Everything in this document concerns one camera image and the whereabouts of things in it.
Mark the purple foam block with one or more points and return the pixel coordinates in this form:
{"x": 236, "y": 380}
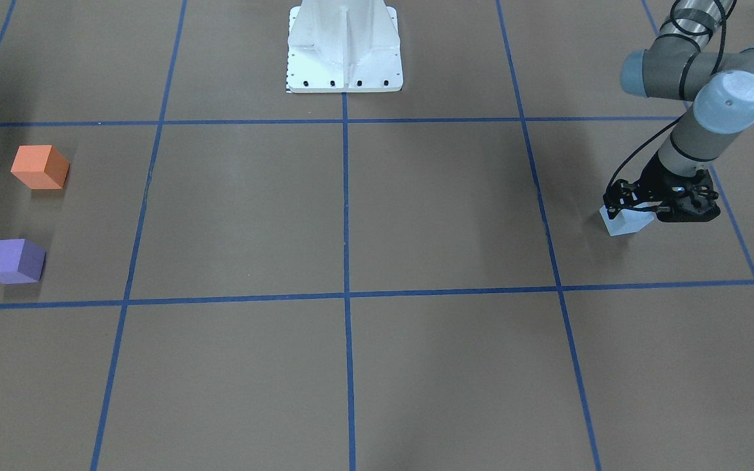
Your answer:
{"x": 21, "y": 261}

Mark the light blue foam block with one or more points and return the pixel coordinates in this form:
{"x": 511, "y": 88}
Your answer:
{"x": 626, "y": 221}

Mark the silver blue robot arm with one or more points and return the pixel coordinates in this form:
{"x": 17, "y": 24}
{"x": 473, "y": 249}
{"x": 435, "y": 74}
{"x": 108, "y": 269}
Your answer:
{"x": 687, "y": 62}

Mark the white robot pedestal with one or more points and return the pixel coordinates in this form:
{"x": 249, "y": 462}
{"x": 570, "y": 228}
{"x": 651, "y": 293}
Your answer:
{"x": 343, "y": 47}

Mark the orange foam block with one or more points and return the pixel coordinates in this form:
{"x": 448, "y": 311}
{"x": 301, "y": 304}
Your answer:
{"x": 40, "y": 167}

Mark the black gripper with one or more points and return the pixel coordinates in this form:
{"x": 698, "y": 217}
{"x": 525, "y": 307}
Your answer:
{"x": 653, "y": 180}

